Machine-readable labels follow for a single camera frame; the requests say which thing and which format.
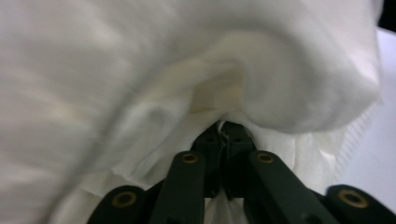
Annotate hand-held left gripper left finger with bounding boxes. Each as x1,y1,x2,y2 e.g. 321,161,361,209
191,122,228,199

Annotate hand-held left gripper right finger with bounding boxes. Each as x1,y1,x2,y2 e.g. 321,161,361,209
221,120,259,201

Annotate white cloth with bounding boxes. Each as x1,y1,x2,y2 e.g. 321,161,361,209
0,0,385,224

